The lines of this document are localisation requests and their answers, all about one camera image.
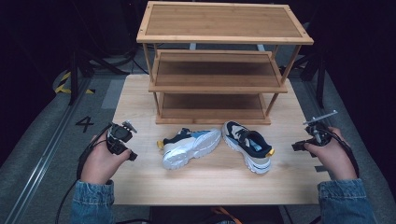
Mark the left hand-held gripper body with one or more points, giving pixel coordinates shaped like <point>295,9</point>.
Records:
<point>120,137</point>

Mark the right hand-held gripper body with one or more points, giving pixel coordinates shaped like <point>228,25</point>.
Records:
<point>320,135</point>

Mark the white blue sneaker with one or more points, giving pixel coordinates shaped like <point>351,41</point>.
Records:
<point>190,146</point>
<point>249,146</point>

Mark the three-tier wooden shoe rack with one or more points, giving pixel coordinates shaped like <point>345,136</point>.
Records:
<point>218,21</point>

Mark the person's right hand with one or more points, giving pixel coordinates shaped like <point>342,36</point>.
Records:
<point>336,158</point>

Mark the person's left hand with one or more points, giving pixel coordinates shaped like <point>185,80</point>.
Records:
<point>99,161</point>

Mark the black metal stand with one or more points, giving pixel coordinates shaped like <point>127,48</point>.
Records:
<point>73,77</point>
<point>320,77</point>

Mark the metal floor rail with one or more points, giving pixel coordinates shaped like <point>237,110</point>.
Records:
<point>40,155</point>

